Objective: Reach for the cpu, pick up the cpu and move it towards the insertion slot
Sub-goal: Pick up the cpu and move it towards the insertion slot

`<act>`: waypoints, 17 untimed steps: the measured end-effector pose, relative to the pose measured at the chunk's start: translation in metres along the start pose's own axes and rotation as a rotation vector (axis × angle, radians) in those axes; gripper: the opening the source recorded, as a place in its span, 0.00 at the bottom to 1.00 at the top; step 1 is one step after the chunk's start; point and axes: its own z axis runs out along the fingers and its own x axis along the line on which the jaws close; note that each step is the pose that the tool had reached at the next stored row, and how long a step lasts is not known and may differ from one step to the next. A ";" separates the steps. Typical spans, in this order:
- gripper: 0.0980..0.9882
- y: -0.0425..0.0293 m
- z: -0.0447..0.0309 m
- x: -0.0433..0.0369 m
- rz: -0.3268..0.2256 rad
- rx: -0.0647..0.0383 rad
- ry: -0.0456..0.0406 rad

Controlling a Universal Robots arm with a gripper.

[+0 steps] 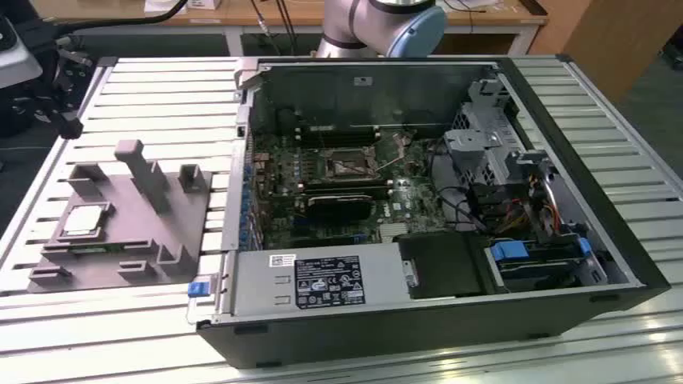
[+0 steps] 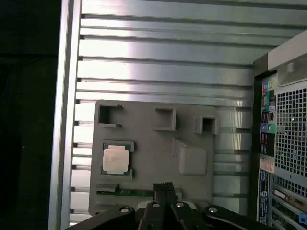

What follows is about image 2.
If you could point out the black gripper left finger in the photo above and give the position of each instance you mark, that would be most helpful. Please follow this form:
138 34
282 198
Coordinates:
158 194

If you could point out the black open PC case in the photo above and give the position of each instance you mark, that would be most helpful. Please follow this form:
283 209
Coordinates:
290 134

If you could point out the green RAM stick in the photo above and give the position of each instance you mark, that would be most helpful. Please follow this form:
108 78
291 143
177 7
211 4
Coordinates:
136 192

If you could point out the silver square CPU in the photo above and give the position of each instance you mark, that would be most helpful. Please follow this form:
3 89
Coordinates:
115 159

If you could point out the grey plastic parts rack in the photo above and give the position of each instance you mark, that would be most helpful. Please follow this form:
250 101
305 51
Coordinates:
153 155

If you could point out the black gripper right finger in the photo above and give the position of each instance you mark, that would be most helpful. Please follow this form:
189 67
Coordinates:
169 191

